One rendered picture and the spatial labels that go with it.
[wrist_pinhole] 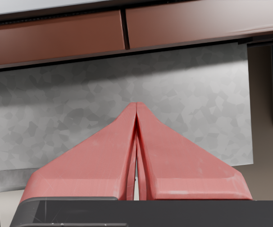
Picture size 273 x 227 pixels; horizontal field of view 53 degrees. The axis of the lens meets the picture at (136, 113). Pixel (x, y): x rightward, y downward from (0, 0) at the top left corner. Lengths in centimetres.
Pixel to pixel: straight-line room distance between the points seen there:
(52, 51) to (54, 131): 20
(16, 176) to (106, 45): 30
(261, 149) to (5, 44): 112
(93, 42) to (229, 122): 27
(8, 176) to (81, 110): 17
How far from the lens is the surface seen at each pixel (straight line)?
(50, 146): 48
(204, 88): 45
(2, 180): 53
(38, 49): 31
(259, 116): 124
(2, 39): 32
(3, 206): 105
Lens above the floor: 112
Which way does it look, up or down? 81 degrees down
